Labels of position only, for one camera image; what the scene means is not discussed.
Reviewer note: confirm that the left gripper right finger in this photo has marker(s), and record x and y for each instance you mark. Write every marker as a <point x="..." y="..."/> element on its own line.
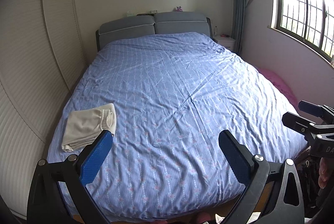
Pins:
<point x="238" y="156"/>

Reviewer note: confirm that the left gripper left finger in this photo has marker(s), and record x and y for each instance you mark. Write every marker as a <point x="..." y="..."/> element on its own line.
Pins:
<point x="92" y="157"/>

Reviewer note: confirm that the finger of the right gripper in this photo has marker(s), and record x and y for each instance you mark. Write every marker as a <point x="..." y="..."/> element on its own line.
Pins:
<point x="310" y="108"/>
<point x="298" y="123"/>

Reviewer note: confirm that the cream white pants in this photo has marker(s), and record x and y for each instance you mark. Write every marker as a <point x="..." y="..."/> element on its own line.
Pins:
<point x="83" y="127"/>

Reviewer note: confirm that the person right hand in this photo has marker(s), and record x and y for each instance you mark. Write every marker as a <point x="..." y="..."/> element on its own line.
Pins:
<point x="325" y="171"/>

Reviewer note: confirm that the pink blanket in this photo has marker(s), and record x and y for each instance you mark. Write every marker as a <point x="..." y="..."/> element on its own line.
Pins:
<point x="281" y="85"/>

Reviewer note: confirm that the blue floral bed sheet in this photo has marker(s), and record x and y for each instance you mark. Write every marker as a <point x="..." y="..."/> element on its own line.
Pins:
<point x="173" y="94"/>

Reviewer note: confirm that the barred window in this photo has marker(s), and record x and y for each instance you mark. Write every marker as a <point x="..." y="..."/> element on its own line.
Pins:
<point x="308" y="21"/>

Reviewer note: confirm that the white nightstand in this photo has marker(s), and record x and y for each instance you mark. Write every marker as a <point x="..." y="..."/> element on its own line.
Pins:
<point x="225" y="41"/>

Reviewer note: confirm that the cream ribbed wardrobe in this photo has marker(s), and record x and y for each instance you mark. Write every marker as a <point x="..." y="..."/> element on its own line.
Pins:
<point x="42" y="58"/>

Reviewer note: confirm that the grey upholstered headboard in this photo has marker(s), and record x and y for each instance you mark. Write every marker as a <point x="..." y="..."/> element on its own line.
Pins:
<point x="151" y="24"/>

